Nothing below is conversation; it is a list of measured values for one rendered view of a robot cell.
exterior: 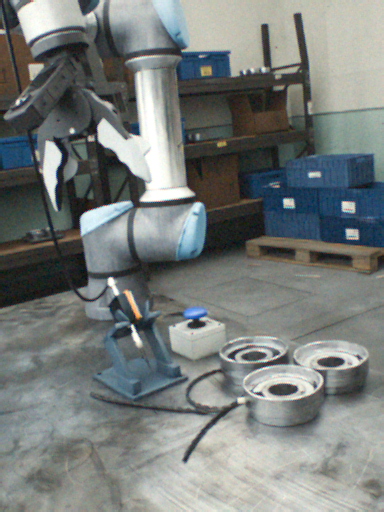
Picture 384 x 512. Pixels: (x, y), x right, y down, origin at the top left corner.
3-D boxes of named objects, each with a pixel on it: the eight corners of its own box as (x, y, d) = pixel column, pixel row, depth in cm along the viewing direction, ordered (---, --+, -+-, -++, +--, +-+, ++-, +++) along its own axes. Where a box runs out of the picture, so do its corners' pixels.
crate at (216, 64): (205, 83, 525) (202, 57, 520) (233, 77, 495) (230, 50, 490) (156, 86, 496) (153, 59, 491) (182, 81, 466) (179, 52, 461)
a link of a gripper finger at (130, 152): (180, 158, 74) (127, 112, 75) (157, 164, 69) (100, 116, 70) (168, 177, 75) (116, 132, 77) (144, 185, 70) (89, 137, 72)
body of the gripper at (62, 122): (134, 124, 77) (105, 33, 75) (96, 130, 70) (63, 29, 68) (89, 141, 81) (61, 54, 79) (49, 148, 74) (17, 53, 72)
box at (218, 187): (248, 202, 515) (244, 151, 505) (198, 212, 489) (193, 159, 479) (219, 199, 551) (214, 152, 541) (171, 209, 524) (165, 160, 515)
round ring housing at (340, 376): (355, 361, 91) (354, 336, 90) (380, 391, 81) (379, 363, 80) (288, 370, 91) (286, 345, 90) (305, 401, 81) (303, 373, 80)
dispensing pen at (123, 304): (150, 373, 88) (105, 274, 92) (140, 381, 91) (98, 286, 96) (162, 368, 89) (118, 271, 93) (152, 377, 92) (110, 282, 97)
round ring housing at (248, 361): (219, 363, 96) (216, 340, 95) (283, 356, 96) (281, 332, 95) (224, 392, 86) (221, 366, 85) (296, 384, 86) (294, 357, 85)
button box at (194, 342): (227, 348, 102) (225, 322, 101) (193, 361, 98) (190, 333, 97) (201, 337, 109) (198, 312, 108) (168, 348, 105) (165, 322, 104)
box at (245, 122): (294, 130, 531) (291, 87, 522) (252, 136, 511) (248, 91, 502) (267, 132, 566) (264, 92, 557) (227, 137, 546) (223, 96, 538)
